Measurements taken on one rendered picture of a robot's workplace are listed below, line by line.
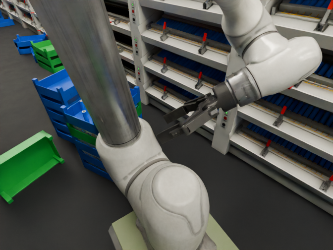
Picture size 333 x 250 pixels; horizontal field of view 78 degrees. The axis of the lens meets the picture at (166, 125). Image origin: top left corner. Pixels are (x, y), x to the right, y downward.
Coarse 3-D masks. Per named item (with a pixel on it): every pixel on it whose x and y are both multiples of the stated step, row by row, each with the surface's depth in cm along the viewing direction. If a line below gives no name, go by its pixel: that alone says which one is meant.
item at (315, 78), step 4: (308, 76) 74; (312, 76) 73; (316, 76) 73; (320, 76) 73; (308, 80) 74; (312, 80) 74; (316, 80) 73; (320, 80) 72; (324, 80) 71; (328, 80) 71; (332, 80) 71; (312, 84) 73; (324, 84) 72; (328, 84) 71; (332, 84) 70; (324, 88) 71
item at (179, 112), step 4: (180, 108) 64; (172, 112) 65; (176, 112) 65; (180, 112) 65; (184, 112) 65; (164, 116) 66; (168, 116) 66; (172, 116) 66; (176, 116) 66; (180, 116) 65; (168, 120) 66; (172, 120) 66
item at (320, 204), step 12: (168, 108) 145; (180, 120) 141; (204, 132) 129; (240, 156) 116; (264, 168) 107; (276, 180) 105; (288, 180) 100; (300, 192) 98; (312, 192) 95; (324, 204) 92
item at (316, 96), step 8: (320, 48) 78; (296, 88) 75; (304, 88) 74; (312, 88) 74; (320, 88) 73; (296, 96) 77; (304, 96) 75; (312, 96) 72; (320, 96) 71; (328, 96) 70; (312, 104) 75; (320, 104) 72; (328, 104) 70
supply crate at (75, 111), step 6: (132, 90) 103; (138, 90) 100; (132, 96) 97; (138, 96) 101; (78, 102) 94; (60, 108) 86; (66, 108) 87; (72, 108) 92; (78, 108) 95; (66, 114) 87; (72, 114) 93; (78, 114) 95; (66, 120) 90; (72, 120) 87; (78, 120) 85; (90, 120) 92; (78, 126) 88; (84, 126) 86; (90, 126) 83; (96, 132) 84
